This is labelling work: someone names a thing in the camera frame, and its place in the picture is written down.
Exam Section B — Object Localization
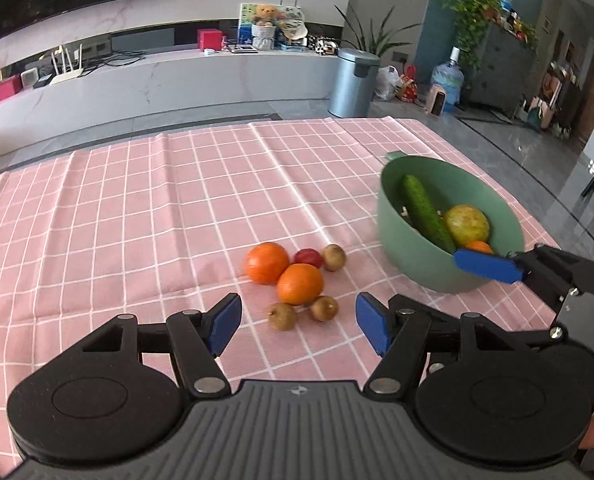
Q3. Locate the white wifi router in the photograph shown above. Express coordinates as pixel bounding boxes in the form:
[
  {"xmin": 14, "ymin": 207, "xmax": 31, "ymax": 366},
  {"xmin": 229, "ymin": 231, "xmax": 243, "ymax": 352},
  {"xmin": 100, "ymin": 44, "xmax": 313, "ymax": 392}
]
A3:
[{"xmin": 50, "ymin": 44, "xmax": 83, "ymax": 86}]

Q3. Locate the green cucumber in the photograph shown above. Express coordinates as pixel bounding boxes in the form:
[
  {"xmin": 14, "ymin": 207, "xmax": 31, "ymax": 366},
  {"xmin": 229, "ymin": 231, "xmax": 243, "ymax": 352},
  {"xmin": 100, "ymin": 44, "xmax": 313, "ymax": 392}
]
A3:
[{"xmin": 400, "ymin": 174, "xmax": 457, "ymax": 254}]

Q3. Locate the large yellow-green pomelo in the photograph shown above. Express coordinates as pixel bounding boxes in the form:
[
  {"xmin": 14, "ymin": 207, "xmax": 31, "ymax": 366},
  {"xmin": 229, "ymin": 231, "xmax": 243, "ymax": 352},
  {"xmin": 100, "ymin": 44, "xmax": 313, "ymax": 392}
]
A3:
[{"xmin": 443, "ymin": 205, "xmax": 490, "ymax": 247}]

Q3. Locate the blue-grey trash bin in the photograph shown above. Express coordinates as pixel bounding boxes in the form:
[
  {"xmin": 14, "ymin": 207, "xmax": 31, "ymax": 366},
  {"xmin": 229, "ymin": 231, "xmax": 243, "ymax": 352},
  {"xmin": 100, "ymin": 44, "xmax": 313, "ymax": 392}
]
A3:
[{"xmin": 327, "ymin": 48, "xmax": 381, "ymax": 118}]

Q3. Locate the brown kiwi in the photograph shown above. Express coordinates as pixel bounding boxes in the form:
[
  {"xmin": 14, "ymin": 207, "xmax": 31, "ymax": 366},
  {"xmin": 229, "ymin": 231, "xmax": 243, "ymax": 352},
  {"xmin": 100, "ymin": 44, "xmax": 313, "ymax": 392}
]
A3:
[
  {"xmin": 321, "ymin": 244, "xmax": 347, "ymax": 272},
  {"xmin": 268, "ymin": 302, "xmax": 297, "ymax": 332},
  {"xmin": 309, "ymin": 296, "xmax": 339, "ymax": 323}
]

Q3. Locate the white tv console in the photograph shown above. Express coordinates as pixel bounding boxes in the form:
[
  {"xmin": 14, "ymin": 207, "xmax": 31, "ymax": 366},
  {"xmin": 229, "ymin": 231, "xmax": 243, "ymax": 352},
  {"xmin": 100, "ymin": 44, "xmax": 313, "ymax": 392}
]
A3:
[{"xmin": 0, "ymin": 50, "xmax": 338, "ymax": 156}]

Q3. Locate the teddy bear bouquet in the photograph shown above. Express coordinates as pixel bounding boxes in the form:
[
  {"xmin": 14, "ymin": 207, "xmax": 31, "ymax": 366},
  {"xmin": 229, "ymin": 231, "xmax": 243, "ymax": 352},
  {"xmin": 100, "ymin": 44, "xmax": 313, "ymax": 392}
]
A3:
[{"xmin": 251, "ymin": 4, "xmax": 277, "ymax": 51}]

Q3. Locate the tall leaf potted plant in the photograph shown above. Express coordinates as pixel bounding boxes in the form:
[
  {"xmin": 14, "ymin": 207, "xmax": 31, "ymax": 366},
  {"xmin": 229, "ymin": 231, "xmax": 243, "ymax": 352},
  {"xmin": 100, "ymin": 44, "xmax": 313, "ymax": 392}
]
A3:
[{"xmin": 335, "ymin": 4, "xmax": 421, "ymax": 58}]

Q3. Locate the red box on console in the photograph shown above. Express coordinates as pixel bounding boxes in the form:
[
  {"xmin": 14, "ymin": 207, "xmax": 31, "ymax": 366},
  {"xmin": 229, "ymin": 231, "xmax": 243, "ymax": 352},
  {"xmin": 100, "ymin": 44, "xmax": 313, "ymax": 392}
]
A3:
[{"xmin": 197, "ymin": 28, "xmax": 224, "ymax": 51}]

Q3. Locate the blue water jug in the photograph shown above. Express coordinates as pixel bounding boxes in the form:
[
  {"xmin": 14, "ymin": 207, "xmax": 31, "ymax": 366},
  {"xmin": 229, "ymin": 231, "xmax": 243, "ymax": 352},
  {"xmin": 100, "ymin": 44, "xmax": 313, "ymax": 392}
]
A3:
[{"xmin": 431, "ymin": 47, "xmax": 464, "ymax": 110}]

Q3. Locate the small pink heater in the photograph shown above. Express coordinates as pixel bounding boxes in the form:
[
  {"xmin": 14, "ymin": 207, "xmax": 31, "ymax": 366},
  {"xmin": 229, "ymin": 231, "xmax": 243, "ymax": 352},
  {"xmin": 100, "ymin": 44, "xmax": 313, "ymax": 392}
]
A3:
[{"xmin": 424, "ymin": 84, "xmax": 447, "ymax": 117}]

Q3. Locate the dark grey cabinet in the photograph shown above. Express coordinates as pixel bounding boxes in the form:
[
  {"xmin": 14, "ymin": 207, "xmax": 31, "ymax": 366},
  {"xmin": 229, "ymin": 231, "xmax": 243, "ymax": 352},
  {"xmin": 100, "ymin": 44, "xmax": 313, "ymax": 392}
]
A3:
[{"xmin": 465, "ymin": 24, "xmax": 535, "ymax": 115}]

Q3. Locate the green colander bowl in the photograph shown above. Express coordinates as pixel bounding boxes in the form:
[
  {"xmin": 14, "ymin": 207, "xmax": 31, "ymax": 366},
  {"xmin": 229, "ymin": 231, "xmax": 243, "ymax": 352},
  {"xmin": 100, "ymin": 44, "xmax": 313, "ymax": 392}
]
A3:
[{"xmin": 377, "ymin": 152, "xmax": 525, "ymax": 295}]

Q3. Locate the brown kiwi back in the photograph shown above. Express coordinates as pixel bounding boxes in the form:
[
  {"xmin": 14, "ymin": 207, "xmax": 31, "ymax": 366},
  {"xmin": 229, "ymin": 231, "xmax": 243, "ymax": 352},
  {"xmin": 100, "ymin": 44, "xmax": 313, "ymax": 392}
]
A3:
[{"xmin": 321, "ymin": 244, "xmax": 347, "ymax": 272}]

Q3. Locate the pink checkered tablecloth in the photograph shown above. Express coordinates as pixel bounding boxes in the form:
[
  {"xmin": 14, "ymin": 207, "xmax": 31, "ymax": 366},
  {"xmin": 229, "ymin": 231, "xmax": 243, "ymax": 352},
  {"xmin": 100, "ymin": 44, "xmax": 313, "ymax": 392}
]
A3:
[{"xmin": 0, "ymin": 118, "xmax": 553, "ymax": 474}]

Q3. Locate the hanging green pothos plant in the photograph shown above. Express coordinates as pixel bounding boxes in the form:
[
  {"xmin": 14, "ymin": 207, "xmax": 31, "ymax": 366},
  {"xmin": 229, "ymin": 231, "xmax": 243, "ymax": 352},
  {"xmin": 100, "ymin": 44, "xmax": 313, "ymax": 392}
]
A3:
[{"xmin": 443, "ymin": 0, "xmax": 501, "ymax": 70}]

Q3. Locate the pink box on console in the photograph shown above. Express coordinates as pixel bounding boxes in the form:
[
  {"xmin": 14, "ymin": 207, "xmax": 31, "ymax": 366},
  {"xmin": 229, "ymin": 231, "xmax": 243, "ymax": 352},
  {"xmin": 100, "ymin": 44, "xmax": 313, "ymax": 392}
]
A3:
[{"xmin": 0, "ymin": 75, "xmax": 22, "ymax": 102}]

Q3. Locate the red tomato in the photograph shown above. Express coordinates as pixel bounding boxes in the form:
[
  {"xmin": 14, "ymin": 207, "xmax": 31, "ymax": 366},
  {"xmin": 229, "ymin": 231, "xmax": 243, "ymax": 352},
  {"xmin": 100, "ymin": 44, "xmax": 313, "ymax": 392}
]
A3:
[{"xmin": 293, "ymin": 248, "xmax": 323, "ymax": 269}]

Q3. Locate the white plastic bag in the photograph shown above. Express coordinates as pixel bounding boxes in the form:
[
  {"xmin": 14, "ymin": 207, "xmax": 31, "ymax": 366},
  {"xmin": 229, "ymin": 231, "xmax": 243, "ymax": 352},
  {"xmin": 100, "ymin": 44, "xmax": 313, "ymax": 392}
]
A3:
[{"xmin": 374, "ymin": 65, "xmax": 401, "ymax": 101}]

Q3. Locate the brown kiwi front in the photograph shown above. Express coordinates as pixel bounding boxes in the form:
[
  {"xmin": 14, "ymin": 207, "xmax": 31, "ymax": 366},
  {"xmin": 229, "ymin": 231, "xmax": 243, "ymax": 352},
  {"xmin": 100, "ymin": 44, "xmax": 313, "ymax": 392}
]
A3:
[{"xmin": 309, "ymin": 296, "xmax": 339, "ymax": 323}]

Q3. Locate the orange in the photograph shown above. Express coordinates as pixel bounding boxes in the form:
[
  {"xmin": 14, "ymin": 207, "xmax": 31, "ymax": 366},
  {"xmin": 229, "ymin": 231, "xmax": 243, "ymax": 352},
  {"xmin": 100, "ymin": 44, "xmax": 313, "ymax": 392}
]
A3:
[
  {"xmin": 245, "ymin": 242, "xmax": 291, "ymax": 285},
  {"xmin": 464, "ymin": 240, "xmax": 495, "ymax": 255},
  {"xmin": 276, "ymin": 263, "xmax": 324, "ymax": 306}
]

